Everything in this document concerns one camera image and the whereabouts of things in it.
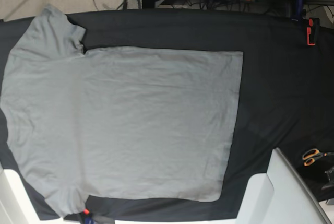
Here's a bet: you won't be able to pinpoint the grey T-shirt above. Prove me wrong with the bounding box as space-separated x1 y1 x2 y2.
1 5 243 217

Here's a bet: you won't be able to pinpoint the red black clamp right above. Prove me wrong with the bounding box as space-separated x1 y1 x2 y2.
306 18 320 46

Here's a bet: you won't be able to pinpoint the black table cloth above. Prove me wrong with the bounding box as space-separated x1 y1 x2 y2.
0 9 334 221

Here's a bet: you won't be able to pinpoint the black device right edge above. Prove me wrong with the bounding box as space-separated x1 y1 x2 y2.
321 167 334 190

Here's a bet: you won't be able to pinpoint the red blue clamp front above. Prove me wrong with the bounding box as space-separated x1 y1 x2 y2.
77 208 115 224

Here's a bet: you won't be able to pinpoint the blue clamp handle back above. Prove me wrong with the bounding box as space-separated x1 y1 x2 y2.
291 0 305 21

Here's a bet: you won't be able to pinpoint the orange handled scissors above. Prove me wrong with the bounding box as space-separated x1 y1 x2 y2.
302 148 333 167

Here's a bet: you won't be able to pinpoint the white table frame right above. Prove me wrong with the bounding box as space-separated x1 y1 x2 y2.
236 148 331 224

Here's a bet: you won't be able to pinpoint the white table frame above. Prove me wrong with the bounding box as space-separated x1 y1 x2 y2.
1 167 40 224
236 148 331 224

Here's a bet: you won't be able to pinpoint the white table frame left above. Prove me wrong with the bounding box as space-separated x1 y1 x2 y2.
1 167 40 224

